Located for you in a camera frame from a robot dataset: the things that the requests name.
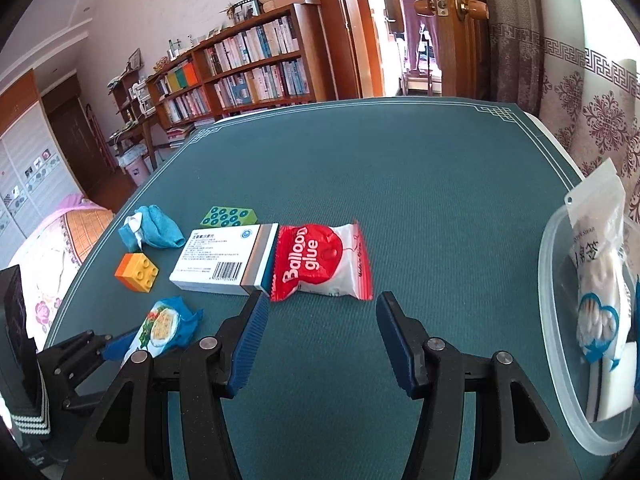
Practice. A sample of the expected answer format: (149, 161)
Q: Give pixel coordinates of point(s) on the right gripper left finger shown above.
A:
(213, 369)

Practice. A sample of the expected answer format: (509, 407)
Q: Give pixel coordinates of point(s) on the green table mat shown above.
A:
(452, 198)

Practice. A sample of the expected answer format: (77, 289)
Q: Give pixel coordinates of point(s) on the small wooden side shelf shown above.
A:
(137, 122)

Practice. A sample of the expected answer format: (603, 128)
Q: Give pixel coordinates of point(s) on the green dotted toy brick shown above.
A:
(223, 216)

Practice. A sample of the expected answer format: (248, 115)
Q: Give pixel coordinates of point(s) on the white sliding wardrobe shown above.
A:
(35, 177)

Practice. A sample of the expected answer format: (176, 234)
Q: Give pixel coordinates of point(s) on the white blue medicine box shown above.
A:
(227, 261)

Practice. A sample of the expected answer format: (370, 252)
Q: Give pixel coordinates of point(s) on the cotton swab clear bag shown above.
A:
(595, 209)

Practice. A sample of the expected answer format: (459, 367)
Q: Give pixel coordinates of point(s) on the blue folded cloth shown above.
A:
(149, 226)

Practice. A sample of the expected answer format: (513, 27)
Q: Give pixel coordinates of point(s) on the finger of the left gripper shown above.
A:
(120, 348)

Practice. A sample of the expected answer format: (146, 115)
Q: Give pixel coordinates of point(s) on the white sponge block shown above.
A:
(611, 387)

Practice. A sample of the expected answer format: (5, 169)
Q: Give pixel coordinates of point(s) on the hanging purple clothes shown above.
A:
(413, 24)

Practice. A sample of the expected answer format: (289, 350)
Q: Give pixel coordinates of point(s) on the red balloon glue packet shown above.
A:
(323, 260)

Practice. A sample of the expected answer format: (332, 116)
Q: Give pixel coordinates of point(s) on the patterned curtain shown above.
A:
(575, 65)

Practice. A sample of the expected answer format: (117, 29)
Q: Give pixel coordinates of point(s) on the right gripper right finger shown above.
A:
(430, 370)

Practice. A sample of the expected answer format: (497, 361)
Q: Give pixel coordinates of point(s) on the wooden door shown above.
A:
(463, 52)

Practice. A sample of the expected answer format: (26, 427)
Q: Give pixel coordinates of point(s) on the wooden bookshelf with books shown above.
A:
(279, 58)

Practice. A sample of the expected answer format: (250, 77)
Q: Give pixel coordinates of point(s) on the orange yellow toy brick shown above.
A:
(136, 272)

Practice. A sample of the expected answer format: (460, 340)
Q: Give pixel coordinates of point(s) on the pink waste bin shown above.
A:
(138, 171)

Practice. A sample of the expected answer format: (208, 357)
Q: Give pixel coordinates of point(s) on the clear plastic bowl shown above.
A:
(569, 369)

